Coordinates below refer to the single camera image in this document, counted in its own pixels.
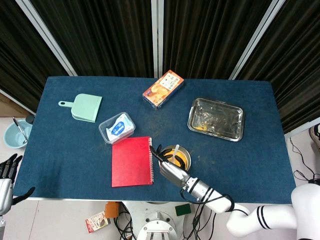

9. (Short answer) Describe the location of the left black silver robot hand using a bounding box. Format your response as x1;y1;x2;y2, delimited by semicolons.
0;154;36;216

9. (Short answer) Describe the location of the white metal frame post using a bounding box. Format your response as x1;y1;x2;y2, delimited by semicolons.
150;0;165;78
228;0;287;81
14;0;78;77

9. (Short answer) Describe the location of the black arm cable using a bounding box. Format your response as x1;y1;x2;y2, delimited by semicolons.
180;178;251;216

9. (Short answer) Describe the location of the green box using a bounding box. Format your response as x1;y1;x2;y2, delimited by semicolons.
174;203;192;217

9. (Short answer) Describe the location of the light blue bowl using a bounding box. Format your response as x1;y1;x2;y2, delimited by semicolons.
3;119;33;149

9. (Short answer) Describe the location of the red spiral notebook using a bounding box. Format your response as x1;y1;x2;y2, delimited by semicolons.
111;136;155;188

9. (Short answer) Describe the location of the blue white tissue packet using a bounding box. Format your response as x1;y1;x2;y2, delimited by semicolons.
105;113;133;142

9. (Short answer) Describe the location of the white plastic spoon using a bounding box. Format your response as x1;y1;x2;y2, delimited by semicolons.
171;144;180;163

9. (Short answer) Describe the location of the blue table cloth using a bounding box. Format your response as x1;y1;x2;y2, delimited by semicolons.
12;76;300;204

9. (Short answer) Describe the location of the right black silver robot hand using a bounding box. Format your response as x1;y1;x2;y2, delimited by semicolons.
149;144;192;187

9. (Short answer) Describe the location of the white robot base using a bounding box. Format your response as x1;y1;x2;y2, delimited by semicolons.
122;201;196;240

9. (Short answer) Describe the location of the shoe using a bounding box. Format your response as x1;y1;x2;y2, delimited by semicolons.
309;123;320;151

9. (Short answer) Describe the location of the printed snack packet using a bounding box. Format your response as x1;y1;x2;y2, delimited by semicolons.
84;211;110;234

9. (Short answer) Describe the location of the black floor cable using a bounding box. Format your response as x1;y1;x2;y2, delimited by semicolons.
288;137;320;186

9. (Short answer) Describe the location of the metal tray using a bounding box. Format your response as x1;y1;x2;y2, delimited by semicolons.
187;97;246;142

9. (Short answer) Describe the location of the black pleated curtain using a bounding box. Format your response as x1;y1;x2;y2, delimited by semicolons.
236;0;320;135
0;0;68;113
31;0;154;77
162;0;273;80

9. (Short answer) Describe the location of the clear plastic container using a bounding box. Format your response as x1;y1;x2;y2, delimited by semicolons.
98;111;136;145

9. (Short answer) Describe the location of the orange blue snack box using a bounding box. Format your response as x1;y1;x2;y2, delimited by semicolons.
142;69;185;111

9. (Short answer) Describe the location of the mint green dustpan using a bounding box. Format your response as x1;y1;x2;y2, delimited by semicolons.
58;93;103;123

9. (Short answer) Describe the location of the metal ladle with black handle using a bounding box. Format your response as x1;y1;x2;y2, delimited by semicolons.
12;116;28;145

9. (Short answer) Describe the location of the round metal tin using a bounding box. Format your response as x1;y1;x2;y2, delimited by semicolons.
158;144;192;176

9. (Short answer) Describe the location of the brown cardboard box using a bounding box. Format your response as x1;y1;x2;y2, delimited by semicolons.
0;94;27;118

